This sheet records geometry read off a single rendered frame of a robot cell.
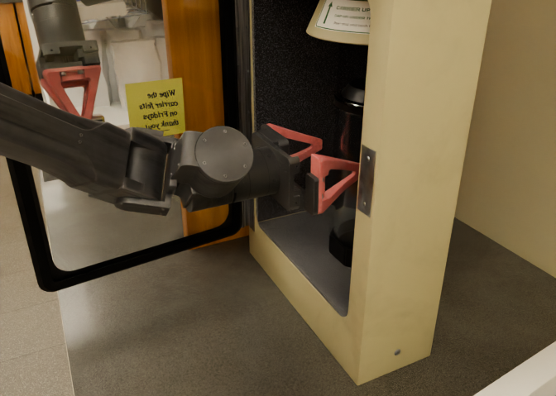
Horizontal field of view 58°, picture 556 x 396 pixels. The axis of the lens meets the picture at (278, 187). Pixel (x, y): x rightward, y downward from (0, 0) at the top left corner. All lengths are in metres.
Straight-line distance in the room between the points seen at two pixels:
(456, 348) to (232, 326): 0.29
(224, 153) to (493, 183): 0.61
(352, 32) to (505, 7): 0.43
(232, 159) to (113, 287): 0.39
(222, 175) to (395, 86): 0.18
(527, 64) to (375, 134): 0.47
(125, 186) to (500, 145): 0.66
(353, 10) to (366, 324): 0.33
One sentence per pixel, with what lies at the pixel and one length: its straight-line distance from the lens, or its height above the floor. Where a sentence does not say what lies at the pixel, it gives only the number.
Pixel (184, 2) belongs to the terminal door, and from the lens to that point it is 0.68.
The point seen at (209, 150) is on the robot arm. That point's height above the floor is 1.23.
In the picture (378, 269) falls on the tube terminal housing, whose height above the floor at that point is 1.10.
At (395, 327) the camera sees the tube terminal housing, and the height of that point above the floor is 1.01.
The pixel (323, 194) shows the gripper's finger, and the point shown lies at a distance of 0.56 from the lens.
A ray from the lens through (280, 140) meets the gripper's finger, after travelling 0.60.
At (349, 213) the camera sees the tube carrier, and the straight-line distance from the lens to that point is 0.66.
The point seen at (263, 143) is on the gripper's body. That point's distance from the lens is 0.60.
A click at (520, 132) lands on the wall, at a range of 0.92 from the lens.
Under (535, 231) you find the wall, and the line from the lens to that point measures 0.94.
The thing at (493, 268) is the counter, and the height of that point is 0.94.
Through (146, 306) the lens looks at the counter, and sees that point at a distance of 0.77.
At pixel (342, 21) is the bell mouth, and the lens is 0.55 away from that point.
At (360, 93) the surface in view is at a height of 1.25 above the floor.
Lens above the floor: 1.41
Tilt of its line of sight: 26 degrees down
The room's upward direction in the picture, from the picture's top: straight up
